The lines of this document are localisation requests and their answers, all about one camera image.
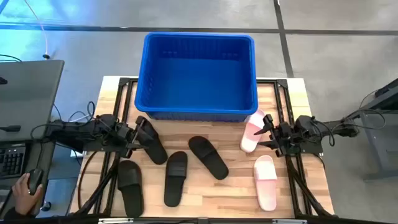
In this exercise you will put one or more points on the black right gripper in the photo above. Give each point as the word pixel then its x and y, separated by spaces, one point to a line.
pixel 281 138

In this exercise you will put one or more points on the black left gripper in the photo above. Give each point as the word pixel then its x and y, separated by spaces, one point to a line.
pixel 126 137

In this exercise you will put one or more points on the pink slide sandal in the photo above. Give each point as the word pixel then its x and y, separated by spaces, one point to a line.
pixel 250 137
pixel 265 186

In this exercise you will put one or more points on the black slide sandal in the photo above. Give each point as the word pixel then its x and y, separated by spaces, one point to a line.
pixel 175 183
pixel 157 149
pixel 208 157
pixel 130 193

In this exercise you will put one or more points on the person's forearm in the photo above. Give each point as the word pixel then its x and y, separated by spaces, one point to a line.
pixel 14 214

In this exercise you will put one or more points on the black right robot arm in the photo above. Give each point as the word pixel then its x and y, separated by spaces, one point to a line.
pixel 335 129

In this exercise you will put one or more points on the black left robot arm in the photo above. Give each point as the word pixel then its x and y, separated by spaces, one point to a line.
pixel 71 132

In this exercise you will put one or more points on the blue plastic bin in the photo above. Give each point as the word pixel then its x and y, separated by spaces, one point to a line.
pixel 199 77

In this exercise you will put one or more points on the black computer mouse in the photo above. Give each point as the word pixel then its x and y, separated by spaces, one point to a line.
pixel 35 180

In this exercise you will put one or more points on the grey laptop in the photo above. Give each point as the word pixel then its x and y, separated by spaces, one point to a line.
pixel 28 96

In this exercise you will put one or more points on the black keyboard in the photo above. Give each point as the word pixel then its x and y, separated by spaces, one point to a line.
pixel 12 161

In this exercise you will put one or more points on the person's hand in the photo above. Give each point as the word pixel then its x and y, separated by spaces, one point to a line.
pixel 23 199

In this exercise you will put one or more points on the black metal table frame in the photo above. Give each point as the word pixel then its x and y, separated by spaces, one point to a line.
pixel 124 82

